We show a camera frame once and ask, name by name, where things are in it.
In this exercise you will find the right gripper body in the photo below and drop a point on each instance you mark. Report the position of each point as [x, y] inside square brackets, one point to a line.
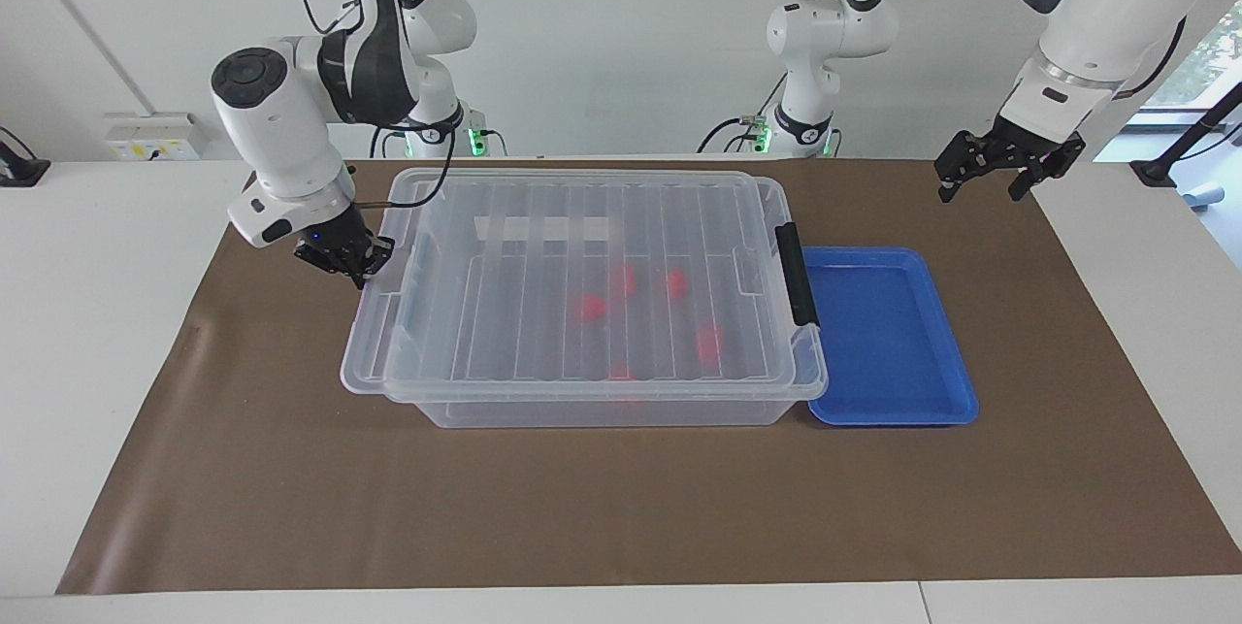
[335, 234]

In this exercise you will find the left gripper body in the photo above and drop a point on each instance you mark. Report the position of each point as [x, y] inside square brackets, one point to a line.
[1024, 141]

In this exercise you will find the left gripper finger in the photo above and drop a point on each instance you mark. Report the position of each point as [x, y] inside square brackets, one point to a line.
[1053, 163]
[965, 161]

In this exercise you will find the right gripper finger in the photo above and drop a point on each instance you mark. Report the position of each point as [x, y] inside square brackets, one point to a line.
[378, 253]
[335, 268]

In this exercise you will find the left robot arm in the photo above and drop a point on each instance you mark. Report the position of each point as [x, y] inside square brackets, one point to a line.
[1096, 13]

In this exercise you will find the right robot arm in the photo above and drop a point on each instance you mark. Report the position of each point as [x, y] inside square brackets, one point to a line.
[281, 134]

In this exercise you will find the clear plastic box lid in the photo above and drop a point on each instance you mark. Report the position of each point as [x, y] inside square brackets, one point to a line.
[543, 246]

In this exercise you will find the red block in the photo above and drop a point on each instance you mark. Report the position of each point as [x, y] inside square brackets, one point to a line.
[626, 279]
[590, 306]
[709, 343]
[621, 373]
[676, 282]

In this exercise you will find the clear plastic storage box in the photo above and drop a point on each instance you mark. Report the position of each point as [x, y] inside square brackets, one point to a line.
[602, 413]

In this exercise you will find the black stand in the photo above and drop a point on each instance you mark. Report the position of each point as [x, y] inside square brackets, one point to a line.
[19, 168]
[1198, 131]

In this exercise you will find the window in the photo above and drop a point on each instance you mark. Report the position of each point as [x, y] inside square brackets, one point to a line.
[1208, 61]

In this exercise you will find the blue plastic tray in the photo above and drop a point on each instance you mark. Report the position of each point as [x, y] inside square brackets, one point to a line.
[888, 343]

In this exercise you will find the white wall socket box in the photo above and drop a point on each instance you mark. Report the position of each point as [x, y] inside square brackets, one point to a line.
[155, 139]

